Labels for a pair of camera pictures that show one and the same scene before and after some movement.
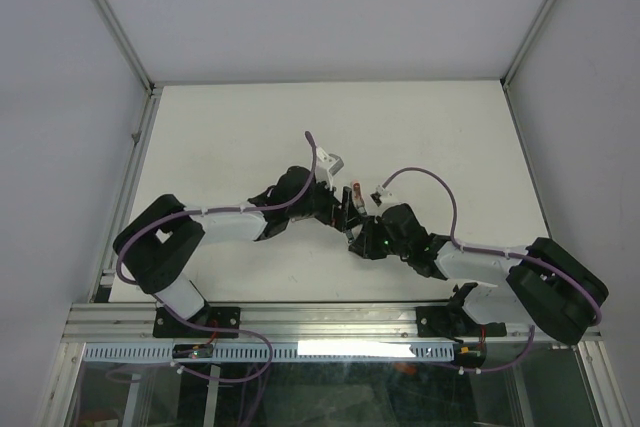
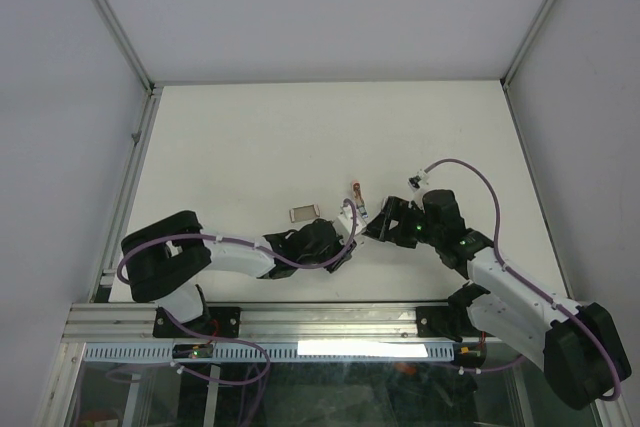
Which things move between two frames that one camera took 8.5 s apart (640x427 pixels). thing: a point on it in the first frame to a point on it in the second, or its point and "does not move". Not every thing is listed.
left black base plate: x=169 y=325 does not move
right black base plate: x=443 y=322 does not move
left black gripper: x=342 y=215 to x=340 y=249
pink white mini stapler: x=358 y=196 does not move
